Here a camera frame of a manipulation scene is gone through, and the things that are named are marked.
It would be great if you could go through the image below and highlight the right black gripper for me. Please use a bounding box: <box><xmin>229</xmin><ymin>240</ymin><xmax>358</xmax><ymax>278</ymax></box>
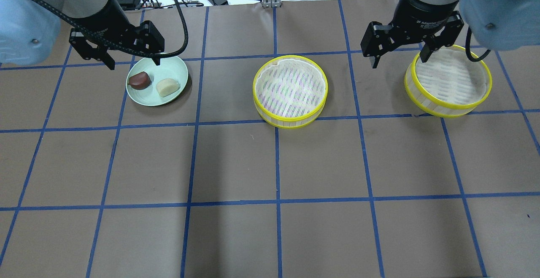
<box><xmin>361</xmin><ymin>0</ymin><xmax>464</xmax><ymax>69</ymax></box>

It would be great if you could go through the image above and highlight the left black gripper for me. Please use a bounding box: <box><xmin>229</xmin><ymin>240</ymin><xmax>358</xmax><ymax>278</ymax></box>
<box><xmin>69</xmin><ymin>4</ymin><xmax>165</xmax><ymax>70</ymax></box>

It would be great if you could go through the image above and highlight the dark red bun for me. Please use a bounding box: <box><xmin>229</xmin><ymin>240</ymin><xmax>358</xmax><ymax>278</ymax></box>
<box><xmin>127</xmin><ymin>72</ymin><xmax>151</xmax><ymax>90</ymax></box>

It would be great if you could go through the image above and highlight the side yellow bamboo steamer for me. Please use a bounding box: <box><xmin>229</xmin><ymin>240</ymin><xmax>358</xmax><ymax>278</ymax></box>
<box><xmin>404</xmin><ymin>45</ymin><xmax>493</xmax><ymax>118</ymax></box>

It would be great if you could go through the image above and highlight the white steamed bun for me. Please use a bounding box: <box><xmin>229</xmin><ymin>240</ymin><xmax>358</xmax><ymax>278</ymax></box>
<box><xmin>156</xmin><ymin>78</ymin><xmax>181</xmax><ymax>97</ymax></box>

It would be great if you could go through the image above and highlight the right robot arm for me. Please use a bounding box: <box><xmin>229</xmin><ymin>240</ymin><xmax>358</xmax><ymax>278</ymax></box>
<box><xmin>361</xmin><ymin>0</ymin><xmax>540</xmax><ymax>68</ymax></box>

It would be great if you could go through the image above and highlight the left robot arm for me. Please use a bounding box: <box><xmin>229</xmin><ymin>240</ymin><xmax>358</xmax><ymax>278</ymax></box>
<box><xmin>1</xmin><ymin>0</ymin><xmax>165</xmax><ymax>69</ymax></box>

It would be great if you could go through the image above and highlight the centre yellow bamboo steamer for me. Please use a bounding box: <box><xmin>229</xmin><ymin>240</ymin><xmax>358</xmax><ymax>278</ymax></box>
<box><xmin>251</xmin><ymin>55</ymin><xmax>329</xmax><ymax>129</ymax></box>

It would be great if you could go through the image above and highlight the light green plate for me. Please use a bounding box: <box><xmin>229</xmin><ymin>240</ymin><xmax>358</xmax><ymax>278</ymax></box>
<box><xmin>125</xmin><ymin>57</ymin><xmax>189</xmax><ymax>107</ymax></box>

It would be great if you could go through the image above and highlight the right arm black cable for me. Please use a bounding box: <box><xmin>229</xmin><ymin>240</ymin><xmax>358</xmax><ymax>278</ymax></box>
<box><xmin>465</xmin><ymin>38</ymin><xmax>491</xmax><ymax>63</ymax></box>

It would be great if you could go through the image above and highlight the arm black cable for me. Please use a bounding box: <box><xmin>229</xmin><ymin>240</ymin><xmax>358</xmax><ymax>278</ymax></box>
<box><xmin>465</xmin><ymin>38</ymin><xmax>491</xmax><ymax>63</ymax></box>
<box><xmin>0</xmin><ymin>0</ymin><xmax>189</xmax><ymax>58</ymax></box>

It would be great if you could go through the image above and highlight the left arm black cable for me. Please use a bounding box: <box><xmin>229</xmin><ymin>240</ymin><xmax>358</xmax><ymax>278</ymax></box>
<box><xmin>0</xmin><ymin>0</ymin><xmax>189</xmax><ymax>58</ymax></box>

